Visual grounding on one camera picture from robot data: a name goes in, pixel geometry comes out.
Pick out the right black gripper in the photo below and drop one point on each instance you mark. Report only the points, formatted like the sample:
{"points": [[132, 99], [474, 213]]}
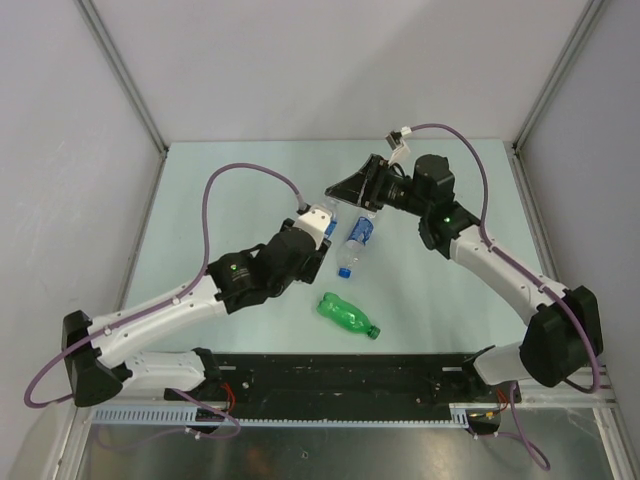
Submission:
{"points": [[364, 188]]}

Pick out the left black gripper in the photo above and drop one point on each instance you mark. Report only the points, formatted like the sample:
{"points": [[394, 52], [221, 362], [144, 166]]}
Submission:
{"points": [[309, 272]]}

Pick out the blue label bottle white cap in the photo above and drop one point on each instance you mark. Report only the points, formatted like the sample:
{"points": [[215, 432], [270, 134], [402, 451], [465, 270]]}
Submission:
{"points": [[332, 205]]}

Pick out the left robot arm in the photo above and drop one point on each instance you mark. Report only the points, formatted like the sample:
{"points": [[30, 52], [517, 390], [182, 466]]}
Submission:
{"points": [[106, 354]]}

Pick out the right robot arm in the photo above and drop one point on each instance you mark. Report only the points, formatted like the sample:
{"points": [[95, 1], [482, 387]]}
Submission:
{"points": [[563, 331]]}

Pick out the clear bottle blue cap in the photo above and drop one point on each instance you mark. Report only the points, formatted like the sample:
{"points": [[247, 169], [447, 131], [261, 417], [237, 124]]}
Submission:
{"points": [[351, 251]]}

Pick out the green plastic bottle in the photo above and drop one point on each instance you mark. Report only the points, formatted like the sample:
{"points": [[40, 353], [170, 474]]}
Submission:
{"points": [[347, 316]]}

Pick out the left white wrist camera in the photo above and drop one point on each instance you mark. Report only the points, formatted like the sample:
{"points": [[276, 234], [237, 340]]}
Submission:
{"points": [[314, 222]]}

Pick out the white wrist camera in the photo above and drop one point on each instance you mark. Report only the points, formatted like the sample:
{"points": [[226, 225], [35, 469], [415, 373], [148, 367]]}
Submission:
{"points": [[397, 142], [314, 222]]}

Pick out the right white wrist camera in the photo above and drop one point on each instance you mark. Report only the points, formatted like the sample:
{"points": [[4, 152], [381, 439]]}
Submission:
{"points": [[397, 142]]}

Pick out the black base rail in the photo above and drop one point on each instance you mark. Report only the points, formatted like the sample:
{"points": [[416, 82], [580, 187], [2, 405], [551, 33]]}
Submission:
{"points": [[344, 387]]}

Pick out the right aluminium frame post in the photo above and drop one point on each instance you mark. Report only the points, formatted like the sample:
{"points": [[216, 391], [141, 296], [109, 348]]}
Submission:
{"points": [[573, 47]]}

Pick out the aluminium frame post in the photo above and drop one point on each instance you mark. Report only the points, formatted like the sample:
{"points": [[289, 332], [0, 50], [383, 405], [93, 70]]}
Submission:
{"points": [[114, 59], [573, 47]]}

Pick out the left aluminium frame post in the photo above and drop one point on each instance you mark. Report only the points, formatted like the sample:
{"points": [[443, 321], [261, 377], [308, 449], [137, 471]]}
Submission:
{"points": [[114, 59]]}

